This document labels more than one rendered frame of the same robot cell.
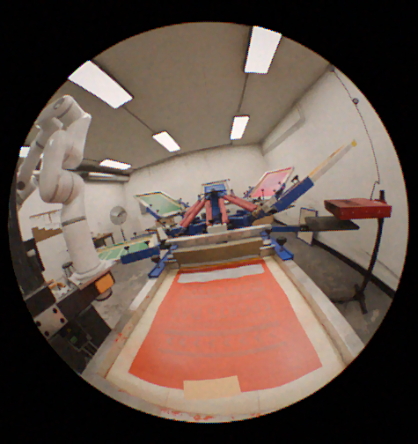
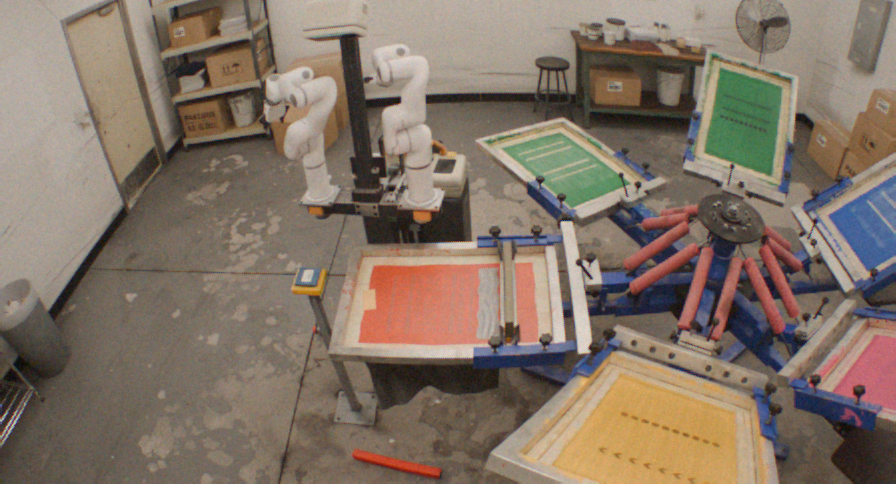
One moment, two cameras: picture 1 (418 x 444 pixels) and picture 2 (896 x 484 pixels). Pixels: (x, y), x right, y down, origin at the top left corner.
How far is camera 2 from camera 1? 1.80 m
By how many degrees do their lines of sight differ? 83
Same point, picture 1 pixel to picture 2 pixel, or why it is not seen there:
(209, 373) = (379, 298)
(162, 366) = (384, 279)
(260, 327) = (407, 323)
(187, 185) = not seen: outside the picture
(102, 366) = (369, 251)
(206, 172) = not seen: outside the picture
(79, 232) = (414, 176)
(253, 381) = (369, 315)
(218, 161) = not seen: outside the picture
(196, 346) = (400, 292)
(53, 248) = (533, 14)
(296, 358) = (373, 333)
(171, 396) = (363, 285)
